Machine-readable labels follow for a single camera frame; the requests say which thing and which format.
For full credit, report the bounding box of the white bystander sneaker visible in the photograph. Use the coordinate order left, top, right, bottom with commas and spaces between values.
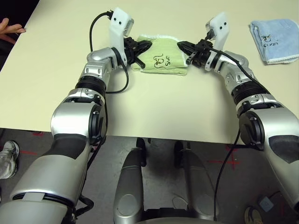
0, 140, 20, 180

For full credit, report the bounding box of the long black right arm cable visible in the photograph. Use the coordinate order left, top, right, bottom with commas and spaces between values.
205, 32, 271, 95

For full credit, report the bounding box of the bystander bare hand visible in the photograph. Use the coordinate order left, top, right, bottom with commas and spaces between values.
0, 18, 27, 44

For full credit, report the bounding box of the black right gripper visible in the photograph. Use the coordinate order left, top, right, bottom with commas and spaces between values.
176, 39, 214, 68

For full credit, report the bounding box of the grey power adapter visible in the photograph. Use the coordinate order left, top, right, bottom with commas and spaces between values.
258, 196, 274, 212

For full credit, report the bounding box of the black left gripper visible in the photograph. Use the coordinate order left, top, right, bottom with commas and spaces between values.
123, 37, 153, 69

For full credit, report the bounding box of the folded blue towel with embroidery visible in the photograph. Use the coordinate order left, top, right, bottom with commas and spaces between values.
248, 19, 299, 65

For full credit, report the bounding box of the pale robot waist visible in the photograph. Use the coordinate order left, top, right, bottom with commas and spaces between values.
135, 217, 211, 224

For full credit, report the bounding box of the green towel with white trim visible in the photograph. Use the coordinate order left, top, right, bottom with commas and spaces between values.
130, 34, 189, 77

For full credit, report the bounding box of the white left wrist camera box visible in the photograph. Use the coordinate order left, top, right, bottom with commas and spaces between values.
109, 7, 135, 67

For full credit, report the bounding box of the hanging black right elbow cable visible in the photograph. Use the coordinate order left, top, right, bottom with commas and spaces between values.
213, 129, 242, 222

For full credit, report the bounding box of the olive and black sneaker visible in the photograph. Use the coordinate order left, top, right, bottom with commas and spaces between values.
244, 205, 264, 224

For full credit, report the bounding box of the short black left wrist cable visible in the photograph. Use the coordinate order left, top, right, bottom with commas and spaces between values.
89, 10, 130, 94

